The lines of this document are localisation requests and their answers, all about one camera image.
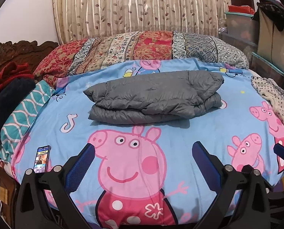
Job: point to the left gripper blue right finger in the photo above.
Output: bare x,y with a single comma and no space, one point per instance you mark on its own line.
209,165

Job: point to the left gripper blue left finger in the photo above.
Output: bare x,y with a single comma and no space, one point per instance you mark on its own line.
76,167

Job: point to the grey puffer jacket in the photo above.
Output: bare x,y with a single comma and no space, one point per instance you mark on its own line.
155,98

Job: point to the dark clothes pile on wardrobe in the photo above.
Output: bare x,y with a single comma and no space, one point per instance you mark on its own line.
273,9

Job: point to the smartphone with lit screen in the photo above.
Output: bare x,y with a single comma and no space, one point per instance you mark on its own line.
42,159

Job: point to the cream black-spotted fleece garment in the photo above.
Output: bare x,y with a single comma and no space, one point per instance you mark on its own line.
270,91

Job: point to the blue Peppa Pig blanket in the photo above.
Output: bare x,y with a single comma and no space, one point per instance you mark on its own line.
145,174

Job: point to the teal white wave-pattern pillow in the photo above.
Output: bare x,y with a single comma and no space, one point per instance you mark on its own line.
23,116

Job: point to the clear bin teal lid lower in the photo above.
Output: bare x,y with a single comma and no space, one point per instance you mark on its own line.
266,69

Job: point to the clear bin teal lid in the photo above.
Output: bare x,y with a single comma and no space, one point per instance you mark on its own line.
242,26
266,69

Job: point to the dark navy fuzzy garment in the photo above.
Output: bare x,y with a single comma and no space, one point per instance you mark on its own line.
12,95

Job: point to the beige fabric wardrobe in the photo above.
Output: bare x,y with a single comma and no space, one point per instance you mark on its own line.
271,42

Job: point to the grey storage bin middle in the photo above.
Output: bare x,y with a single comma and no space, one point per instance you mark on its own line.
246,46

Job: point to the red velvet cloth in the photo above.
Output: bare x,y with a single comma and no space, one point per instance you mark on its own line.
12,71

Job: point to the patchwork floral quilt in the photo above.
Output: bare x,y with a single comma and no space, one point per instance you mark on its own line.
94,54

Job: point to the carved dark wooden headboard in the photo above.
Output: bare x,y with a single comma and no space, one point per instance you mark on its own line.
25,52

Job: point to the clear bin teal lid upper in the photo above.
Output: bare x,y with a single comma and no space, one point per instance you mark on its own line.
242,26

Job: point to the red box on bin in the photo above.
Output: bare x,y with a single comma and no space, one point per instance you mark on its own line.
241,9

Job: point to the beige leaf-pattern curtain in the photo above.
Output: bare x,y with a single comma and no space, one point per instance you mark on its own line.
79,19

